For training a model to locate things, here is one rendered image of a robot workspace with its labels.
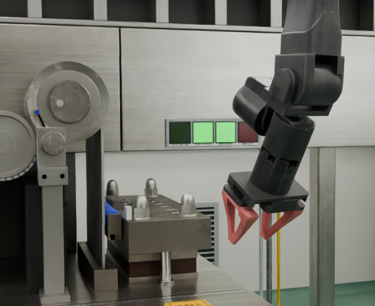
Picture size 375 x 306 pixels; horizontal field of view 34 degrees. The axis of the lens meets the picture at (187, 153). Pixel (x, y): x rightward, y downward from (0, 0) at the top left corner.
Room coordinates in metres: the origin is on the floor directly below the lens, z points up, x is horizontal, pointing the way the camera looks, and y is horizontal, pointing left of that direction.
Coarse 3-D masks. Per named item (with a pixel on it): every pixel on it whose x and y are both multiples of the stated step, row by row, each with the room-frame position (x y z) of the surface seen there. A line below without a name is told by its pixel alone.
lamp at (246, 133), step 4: (240, 124) 1.56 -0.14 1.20; (244, 124) 1.56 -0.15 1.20; (240, 128) 1.56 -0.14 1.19; (244, 128) 1.56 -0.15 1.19; (248, 128) 1.56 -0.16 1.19; (240, 132) 1.56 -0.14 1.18; (244, 132) 1.56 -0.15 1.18; (248, 132) 1.56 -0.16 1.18; (252, 132) 1.57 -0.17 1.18; (240, 136) 1.56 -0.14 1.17; (244, 136) 1.56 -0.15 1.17; (248, 136) 1.56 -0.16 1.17; (252, 136) 1.57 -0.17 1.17; (256, 136) 1.57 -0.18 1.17; (240, 140) 1.56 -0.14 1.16; (244, 140) 1.56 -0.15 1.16; (248, 140) 1.56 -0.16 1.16; (252, 140) 1.57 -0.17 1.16; (256, 140) 1.57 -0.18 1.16
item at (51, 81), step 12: (60, 72) 1.11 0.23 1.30; (72, 72) 1.12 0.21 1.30; (48, 84) 1.10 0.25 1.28; (84, 84) 1.12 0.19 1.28; (96, 96) 1.13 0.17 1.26; (48, 108) 1.10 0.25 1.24; (96, 108) 1.13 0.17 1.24; (48, 120) 1.10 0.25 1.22; (84, 120) 1.12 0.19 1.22; (72, 132) 1.11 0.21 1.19
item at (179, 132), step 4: (172, 124) 1.51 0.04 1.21; (176, 124) 1.51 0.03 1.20; (180, 124) 1.51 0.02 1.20; (184, 124) 1.52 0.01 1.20; (188, 124) 1.52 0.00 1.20; (172, 128) 1.51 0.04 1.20; (176, 128) 1.51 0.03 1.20; (180, 128) 1.51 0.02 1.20; (184, 128) 1.52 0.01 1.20; (188, 128) 1.52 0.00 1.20; (172, 132) 1.51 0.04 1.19; (176, 132) 1.51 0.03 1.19; (180, 132) 1.51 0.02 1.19; (184, 132) 1.52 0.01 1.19; (188, 132) 1.52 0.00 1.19; (172, 136) 1.51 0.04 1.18; (176, 136) 1.51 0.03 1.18; (180, 136) 1.51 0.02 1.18; (184, 136) 1.52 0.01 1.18; (188, 136) 1.52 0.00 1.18; (172, 140) 1.51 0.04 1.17; (176, 140) 1.51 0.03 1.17; (180, 140) 1.51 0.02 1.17; (184, 140) 1.52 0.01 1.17; (188, 140) 1.52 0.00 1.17
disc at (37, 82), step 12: (48, 72) 1.11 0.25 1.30; (84, 72) 1.13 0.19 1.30; (36, 84) 1.10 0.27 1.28; (96, 84) 1.13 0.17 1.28; (36, 96) 1.10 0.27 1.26; (48, 96) 1.11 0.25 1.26; (108, 96) 1.14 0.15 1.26; (36, 108) 1.10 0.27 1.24; (108, 108) 1.14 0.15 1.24; (36, 120) 1.10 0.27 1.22; (96, 120) 1.13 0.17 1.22; (84, 132) 1.13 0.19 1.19
